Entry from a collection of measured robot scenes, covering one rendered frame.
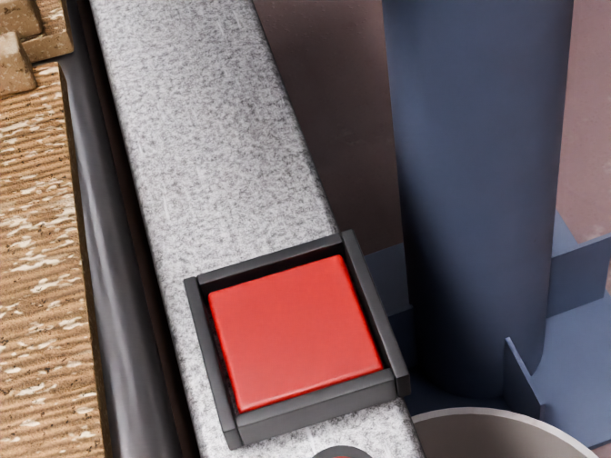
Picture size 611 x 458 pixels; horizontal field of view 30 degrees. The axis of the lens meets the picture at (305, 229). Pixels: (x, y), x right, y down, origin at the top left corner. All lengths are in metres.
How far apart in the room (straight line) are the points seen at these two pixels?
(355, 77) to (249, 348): 1.40
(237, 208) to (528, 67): 0.53
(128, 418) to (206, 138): 0.15
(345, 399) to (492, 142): 0.65
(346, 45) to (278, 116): 1.35
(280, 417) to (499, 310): 0.88
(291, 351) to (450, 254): 0.77
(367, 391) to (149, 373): 0.10
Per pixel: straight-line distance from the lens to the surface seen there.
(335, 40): 1.91
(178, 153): 0.55
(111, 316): 0.50
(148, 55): 0.60
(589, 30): 1.91
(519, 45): 0.99
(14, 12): 0.59
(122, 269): 0.52
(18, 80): 0.57
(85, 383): 0.46
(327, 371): 0.45
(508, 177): 1.12
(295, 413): 0.45
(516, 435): 1.09
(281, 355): 0.46
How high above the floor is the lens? 1.32
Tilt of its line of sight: 53 degrees down
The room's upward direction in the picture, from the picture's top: 12 degrees counter-clockwise
